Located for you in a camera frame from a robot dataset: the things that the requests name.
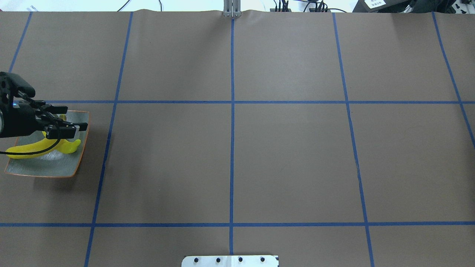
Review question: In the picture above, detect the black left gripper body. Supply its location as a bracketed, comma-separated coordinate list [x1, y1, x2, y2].
[0, 72, 55, 138]

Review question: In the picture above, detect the black device with label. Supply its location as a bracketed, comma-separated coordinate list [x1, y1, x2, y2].
[352, 0, 411, 13]

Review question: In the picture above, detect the aluminium frame post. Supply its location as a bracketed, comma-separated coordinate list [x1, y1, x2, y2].
[223, 0, 242, 19]

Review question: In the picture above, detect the yellow banana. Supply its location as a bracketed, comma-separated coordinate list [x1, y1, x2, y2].
[38, 131, 82, 154]
[6, 138, 59, 159]

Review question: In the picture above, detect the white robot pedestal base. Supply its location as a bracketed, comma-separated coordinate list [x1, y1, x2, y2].
[181, 255, 280, 267]

